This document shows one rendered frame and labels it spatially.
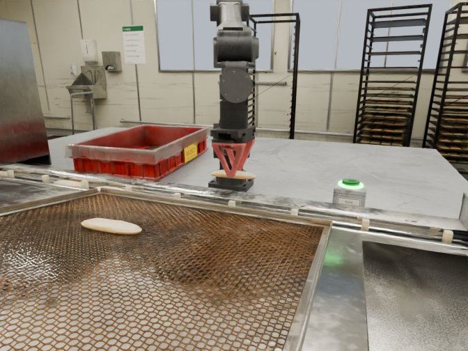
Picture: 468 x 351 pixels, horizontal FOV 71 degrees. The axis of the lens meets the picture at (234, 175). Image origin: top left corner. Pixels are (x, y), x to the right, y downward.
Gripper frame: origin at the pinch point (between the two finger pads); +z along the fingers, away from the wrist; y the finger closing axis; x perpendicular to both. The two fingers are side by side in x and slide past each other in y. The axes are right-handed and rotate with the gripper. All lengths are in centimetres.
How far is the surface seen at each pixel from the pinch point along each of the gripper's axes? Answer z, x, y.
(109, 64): -62, 388, 428
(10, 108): -11, 80, 12
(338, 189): 5.2, -20.8, 11.5
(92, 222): 2.5, 12.1, -27.6
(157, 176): 9.5, 33.4, 21.9
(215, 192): 7.9, 7.8, 8.1
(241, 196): 8.1, 0.9, 7.6
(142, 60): -68, 328, 440
